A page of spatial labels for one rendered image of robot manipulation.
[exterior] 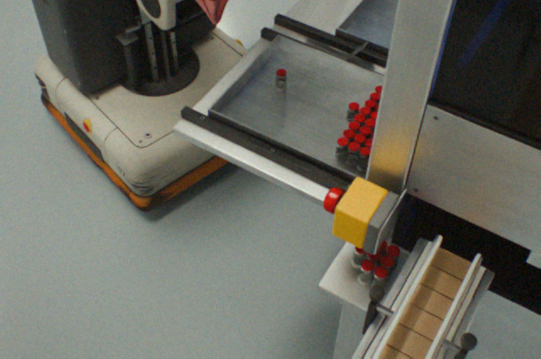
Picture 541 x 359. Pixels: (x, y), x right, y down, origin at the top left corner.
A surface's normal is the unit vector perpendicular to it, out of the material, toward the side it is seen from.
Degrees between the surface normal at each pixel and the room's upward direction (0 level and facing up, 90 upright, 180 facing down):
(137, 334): 0
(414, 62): 90
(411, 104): 90
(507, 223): 90
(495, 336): 90
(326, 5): 0
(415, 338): 0
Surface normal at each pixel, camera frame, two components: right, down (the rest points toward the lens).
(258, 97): 0.02, -0.66
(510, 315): -0.52, 0.63
